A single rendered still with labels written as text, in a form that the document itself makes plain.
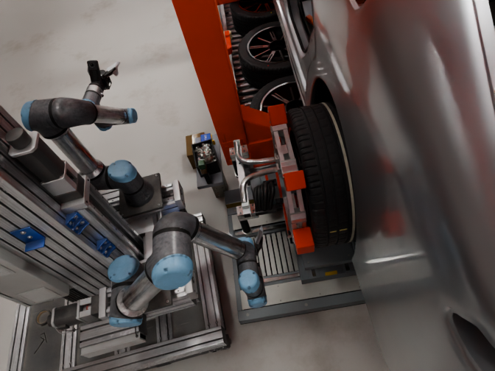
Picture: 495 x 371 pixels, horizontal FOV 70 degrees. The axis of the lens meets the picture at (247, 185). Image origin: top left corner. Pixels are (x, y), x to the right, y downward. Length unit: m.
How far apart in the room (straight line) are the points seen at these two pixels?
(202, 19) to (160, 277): 1.03
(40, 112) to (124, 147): 1.93
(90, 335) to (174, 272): 0.83
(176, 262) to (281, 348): 1.36
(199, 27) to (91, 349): 1.43
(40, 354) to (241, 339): 1.17
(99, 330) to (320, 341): 1.22
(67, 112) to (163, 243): 0.67
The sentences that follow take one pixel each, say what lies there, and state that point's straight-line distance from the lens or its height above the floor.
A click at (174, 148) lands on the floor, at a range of 3.17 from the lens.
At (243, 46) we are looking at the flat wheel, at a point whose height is 0.50.
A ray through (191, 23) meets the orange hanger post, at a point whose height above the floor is 1.47.
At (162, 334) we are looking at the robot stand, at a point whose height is 0.23.
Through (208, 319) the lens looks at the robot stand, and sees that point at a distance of 2.15.
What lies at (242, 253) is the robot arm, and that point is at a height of 1.01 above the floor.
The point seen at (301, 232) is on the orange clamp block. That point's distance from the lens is 1.51.
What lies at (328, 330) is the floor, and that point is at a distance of 2.28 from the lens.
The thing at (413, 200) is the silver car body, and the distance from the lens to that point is 0.81.
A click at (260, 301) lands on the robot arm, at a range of 1.41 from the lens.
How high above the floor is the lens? 2.23
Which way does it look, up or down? 55 degrees down
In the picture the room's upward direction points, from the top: 16 degrees counter-clockwise
